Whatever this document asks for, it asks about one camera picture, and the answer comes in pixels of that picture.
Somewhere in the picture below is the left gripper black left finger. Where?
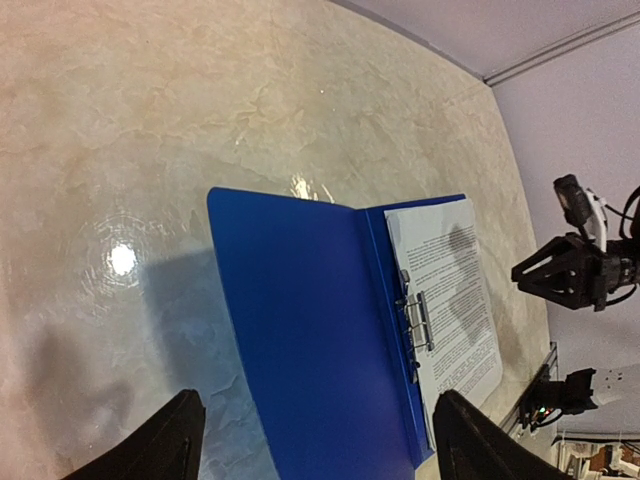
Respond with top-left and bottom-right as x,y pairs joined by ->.
67,389 -> 205,480

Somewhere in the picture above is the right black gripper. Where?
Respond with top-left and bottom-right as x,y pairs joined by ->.
511,233 -> 639,311

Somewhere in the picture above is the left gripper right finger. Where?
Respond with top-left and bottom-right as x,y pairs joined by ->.
433,390 -> 569,480

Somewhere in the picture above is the printed paper sheet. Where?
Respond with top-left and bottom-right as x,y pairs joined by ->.
385,198 -> 503,425

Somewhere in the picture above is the right aluminium frame post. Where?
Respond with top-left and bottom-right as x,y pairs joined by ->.
483,9 -> 639,88

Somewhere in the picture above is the blue plastic folder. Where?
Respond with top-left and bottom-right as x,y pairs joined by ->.
207,187 -> 457,479

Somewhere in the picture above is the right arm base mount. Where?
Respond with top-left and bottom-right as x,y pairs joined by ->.
516,363 -> 564,433

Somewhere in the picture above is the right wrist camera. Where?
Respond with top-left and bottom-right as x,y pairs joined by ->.
553,174 -> 608,253

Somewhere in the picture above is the metal folder clip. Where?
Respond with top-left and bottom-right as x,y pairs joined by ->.
396,269 -> 435,384

